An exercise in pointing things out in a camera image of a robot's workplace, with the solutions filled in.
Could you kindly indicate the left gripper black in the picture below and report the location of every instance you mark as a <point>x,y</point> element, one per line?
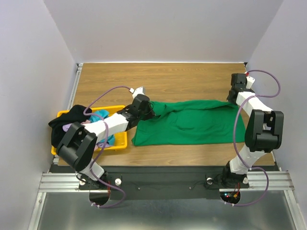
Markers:
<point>151,113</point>

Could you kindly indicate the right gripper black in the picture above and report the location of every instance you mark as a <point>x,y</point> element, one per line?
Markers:
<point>231,97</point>

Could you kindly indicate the green t shirt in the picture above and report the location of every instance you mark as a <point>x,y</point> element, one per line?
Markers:
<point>191,123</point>

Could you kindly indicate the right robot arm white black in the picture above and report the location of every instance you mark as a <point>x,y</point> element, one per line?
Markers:
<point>263,133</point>

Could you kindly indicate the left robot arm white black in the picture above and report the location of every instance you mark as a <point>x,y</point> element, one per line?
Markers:
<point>77,145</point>

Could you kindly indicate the teal t shirt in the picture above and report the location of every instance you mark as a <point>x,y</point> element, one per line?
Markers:
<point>96,117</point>

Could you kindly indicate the yellow plastic tray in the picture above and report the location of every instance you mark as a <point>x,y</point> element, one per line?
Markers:
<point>121,140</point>

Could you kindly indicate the black t shirt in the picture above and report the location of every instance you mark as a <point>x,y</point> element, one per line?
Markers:
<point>72,116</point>

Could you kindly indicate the lilac t shirt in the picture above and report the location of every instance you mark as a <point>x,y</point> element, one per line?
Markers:
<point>66,127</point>

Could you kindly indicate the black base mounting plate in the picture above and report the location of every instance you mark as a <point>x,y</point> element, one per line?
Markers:
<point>161,182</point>

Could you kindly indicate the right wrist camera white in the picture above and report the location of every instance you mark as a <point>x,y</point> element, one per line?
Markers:
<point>250,81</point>

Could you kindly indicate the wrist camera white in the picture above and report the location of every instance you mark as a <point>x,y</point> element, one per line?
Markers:
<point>250,81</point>
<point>137,91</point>

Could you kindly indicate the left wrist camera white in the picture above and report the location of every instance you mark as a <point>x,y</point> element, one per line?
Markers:
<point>137,91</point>

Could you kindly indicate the left side aluminium rail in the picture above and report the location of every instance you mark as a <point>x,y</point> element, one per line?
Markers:
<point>75,85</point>

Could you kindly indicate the aluminium frame rail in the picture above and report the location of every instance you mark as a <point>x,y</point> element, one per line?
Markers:
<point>271,180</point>

